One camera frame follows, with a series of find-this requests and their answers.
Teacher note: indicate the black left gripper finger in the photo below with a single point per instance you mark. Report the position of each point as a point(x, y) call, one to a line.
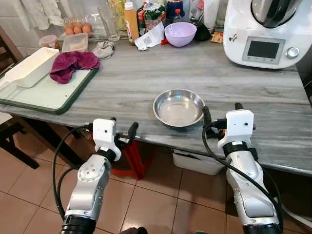
point(113, 119)
point(133, 130)

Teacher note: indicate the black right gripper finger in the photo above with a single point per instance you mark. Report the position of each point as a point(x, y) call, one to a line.
point(206, 116)
point(239, 106)

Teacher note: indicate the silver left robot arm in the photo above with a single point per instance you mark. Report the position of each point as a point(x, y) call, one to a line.
point(90, 183)

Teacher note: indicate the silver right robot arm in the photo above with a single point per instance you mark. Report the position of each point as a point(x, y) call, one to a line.
point(248, 180)

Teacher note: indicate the red plastic stool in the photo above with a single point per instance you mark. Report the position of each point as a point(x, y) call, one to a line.
point(134, 158)

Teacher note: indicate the stainless steel bowl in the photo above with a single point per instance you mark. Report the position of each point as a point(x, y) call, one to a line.
point(179, 109)

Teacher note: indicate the white plastic bin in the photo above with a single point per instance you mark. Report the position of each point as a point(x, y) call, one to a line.
point(195, 163)

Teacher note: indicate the magenta cloth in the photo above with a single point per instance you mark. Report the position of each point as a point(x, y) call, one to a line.
point(73, 63)

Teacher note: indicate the grey crumpled cloth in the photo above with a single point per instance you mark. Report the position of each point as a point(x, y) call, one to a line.
point(103, 49)

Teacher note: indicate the pale green tray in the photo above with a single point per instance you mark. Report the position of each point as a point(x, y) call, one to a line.
point(44, 95)

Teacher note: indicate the white kitchen food processor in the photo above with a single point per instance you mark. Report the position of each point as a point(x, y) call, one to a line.
point(265, 34)

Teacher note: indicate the clear plastic food container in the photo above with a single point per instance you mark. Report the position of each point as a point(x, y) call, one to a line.
point(75, 43)

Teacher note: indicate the purple plastic bowl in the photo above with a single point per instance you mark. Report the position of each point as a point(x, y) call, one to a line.
point(180, 34)

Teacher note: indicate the white paper with QR code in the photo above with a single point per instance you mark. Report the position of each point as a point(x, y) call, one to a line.
point(148, 38)

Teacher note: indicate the clear drinking glass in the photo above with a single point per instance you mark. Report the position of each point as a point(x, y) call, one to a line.
point(109, 24)

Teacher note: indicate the long white plastic box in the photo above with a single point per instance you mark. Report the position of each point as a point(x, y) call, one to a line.
point(31, 68)

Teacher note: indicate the orange sauce bottle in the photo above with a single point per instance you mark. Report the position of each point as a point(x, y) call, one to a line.
point(131, 24)

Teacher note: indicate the tray of brown eggs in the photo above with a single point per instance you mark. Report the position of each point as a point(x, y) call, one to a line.
point(78, 28)

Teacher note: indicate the small jar with pink lid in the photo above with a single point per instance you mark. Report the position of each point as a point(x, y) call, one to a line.
point(48, 42)

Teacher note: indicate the dark wooden chair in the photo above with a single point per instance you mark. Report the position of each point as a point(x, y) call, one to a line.
point(9, 136)

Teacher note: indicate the dark blue bottle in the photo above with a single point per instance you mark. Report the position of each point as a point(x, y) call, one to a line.
point(174, 10)

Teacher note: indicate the colourful snack bag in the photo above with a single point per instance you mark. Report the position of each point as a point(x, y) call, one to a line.
point(153, 13)

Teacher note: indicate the hanging white towel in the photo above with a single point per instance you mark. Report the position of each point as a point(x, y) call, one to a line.
point(41, 12)

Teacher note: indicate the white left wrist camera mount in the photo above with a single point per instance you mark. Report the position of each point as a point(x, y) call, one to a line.
point(104, 132)

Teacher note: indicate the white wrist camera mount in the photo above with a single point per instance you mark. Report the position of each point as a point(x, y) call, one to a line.
point(236, 126)
point(104, 132)

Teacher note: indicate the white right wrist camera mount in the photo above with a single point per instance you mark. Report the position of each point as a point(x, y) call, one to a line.
point(236, 126)

